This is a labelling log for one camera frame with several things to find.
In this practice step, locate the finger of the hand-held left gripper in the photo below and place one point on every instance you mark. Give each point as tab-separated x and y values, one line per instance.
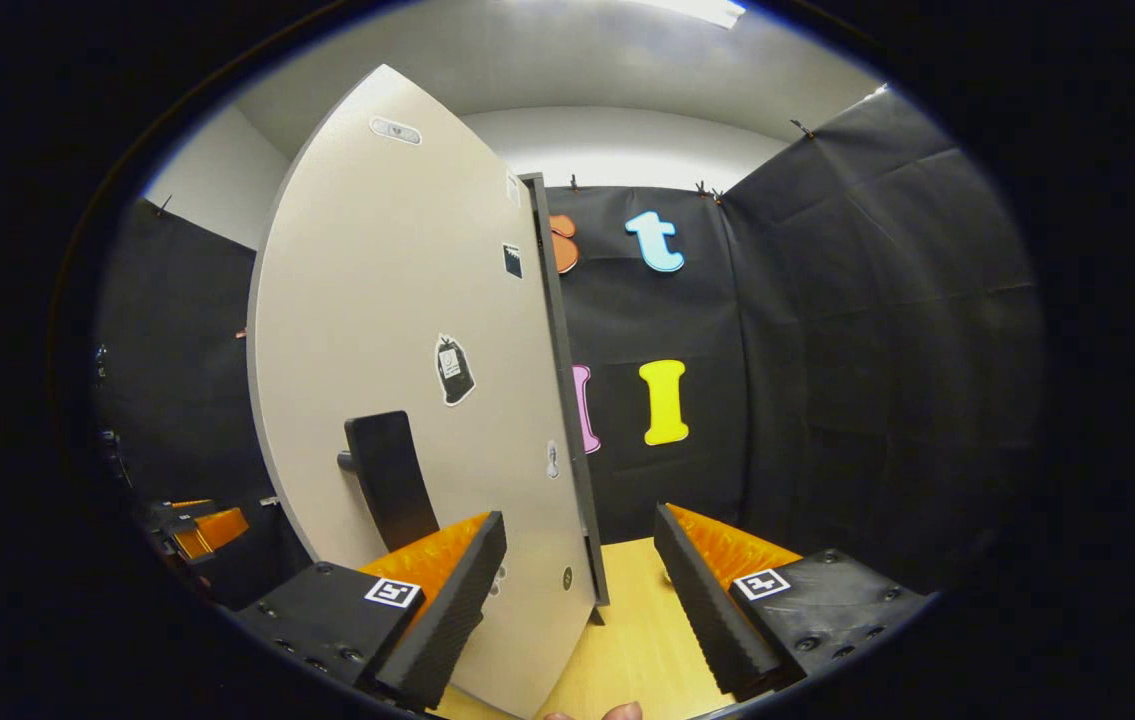
172	515
212	530

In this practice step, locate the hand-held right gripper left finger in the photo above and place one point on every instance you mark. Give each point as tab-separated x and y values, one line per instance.
447	620

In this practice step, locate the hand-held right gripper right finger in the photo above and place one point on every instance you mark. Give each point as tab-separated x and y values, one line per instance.
702	620

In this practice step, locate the grey cabinet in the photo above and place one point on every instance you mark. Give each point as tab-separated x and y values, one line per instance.
567	400

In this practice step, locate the beige cabinet door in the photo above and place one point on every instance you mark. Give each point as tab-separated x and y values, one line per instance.
377	300

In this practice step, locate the black backdrop cloth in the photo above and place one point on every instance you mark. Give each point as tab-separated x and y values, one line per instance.
877	350

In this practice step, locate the long ceiling light panel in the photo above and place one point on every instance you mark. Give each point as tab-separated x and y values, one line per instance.
697	10

